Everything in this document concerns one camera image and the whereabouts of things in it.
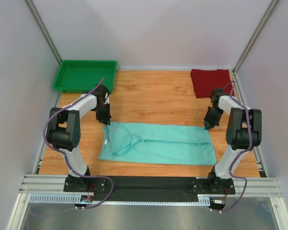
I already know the left aluminium frame post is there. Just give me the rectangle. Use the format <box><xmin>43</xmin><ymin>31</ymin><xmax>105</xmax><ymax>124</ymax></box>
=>
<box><xmin>24</xmin><ymin>0</ymin><xmax>62</xmax><ymax>66</ymax></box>

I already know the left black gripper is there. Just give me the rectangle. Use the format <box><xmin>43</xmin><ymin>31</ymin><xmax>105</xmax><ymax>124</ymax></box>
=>
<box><xmin>93</xmin><ymin>103</ymin><xmax>111</xmax><ymax>127</ymax></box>

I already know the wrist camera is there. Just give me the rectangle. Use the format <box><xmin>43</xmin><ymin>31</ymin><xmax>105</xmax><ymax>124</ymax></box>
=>
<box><xmin>93</xmin><ymin>84</ymin><xmax>110</xmax><ymax>105</ymax></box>
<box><xmin>209</xmin><ymin>88</ymin><xmax>228</xmax><ymax>104</ymax></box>

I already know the grey slotted cable duct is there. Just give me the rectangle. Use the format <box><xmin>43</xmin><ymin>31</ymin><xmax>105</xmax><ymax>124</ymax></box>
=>
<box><xmin>28</xmin><ymin>194</ymin><xmax>228</xmax><ymax>206</ymax></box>

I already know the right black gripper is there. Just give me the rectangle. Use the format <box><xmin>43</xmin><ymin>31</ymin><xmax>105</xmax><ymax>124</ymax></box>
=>
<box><xmin>203</xmin><ymin>107</ymin><xmax>223</xmax><ymax>131</ymax></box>

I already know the folded dark red t shirt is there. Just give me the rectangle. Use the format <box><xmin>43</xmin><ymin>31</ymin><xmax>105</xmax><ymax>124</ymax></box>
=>
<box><xmin>191</xmin><ymin>69</ymin><xmax>232</xmax><ymax>98</ymax></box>

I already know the green plastic tray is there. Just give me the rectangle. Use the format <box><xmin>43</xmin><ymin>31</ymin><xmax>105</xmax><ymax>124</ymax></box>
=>
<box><xmin>53</xmin><ymin>60</ymin><xmax>117</xmax><ymax>93</ymax></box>

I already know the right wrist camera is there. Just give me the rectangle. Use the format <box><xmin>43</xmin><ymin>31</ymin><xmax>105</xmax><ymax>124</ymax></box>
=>
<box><xmin>209</xmin><ymin>88</ymin><xmax>228</xmax><ymax>104</ymax></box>

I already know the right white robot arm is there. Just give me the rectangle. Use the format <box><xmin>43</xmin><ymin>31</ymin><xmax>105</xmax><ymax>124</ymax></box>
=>
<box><xmin>204</xmin><ymin>94</ymin><xmax>262</xmax><ymax>194</ymax></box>

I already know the teal t shirt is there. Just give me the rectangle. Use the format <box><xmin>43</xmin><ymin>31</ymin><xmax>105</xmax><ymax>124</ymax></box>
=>
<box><xmin>98</xmin><ymin>122</ymin><xmax>216</xmax><ymax>166</ymax></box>

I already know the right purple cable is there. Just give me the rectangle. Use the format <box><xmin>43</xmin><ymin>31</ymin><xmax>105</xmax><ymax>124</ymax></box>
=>
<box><xmin>208</xmin><ymin>80</ymin><xmax>252</xmax><ymax>214</ymax></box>

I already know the right aluminium frame post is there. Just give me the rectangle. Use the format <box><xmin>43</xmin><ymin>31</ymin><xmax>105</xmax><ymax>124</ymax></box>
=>
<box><xmin>232</xmin><ymin>0</ymin><xmax>281</xmax><ymax>74</ymax></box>

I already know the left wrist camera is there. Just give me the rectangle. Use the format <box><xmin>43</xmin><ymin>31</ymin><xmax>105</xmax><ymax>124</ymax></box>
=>
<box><xmin>93</xmin><ymin>84</ymin><xmax>110</xmax><ymax>105</ymax></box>

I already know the aluminium front rail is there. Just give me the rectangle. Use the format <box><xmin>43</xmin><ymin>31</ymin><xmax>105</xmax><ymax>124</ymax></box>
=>
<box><xmin>20</xmin><ymin>174</ymin><xmax>282</xmax><ymax>197</ymax></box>

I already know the aluminium frame post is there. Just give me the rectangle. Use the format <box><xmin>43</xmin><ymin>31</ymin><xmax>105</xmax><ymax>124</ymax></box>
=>
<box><xmin>24</xmin><ymin>0</ymin><xmax>62</xmax><ymax>66</ymax></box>
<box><xmin>232</xmin><ymin>0</ymin><xmax>281</xmax><ymax>74</ymax></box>

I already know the black base mat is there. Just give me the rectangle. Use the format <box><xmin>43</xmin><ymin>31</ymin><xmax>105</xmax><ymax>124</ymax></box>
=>
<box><xmin>90</xmin><ymin>176</ymin><xmax>212</xmax><ymax>203</ymax></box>

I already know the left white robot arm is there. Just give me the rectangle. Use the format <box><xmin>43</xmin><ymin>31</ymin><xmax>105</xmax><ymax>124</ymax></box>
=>
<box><xmin>43</xmin><ymin>92</ymin><xmax>111</xmax><ymax>192</ymax></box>

